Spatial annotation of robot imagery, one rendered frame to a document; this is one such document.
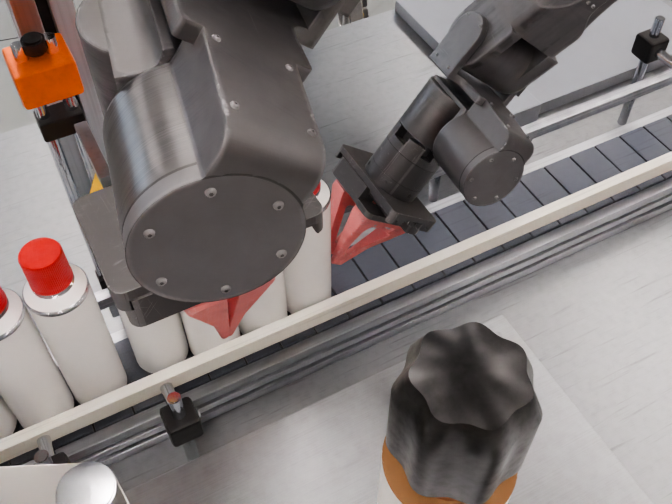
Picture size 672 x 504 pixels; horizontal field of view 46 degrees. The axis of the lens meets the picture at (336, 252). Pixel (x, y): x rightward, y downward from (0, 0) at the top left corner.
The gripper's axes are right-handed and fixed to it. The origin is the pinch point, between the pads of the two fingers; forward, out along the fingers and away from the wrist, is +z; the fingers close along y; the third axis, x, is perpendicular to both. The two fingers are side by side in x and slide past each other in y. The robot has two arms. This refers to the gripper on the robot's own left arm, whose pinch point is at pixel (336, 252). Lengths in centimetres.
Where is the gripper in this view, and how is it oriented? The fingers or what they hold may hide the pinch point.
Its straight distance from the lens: 79.5
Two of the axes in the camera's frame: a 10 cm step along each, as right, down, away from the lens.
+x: 6.8, 1.1, 7.2
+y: 4.8, 6.8, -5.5
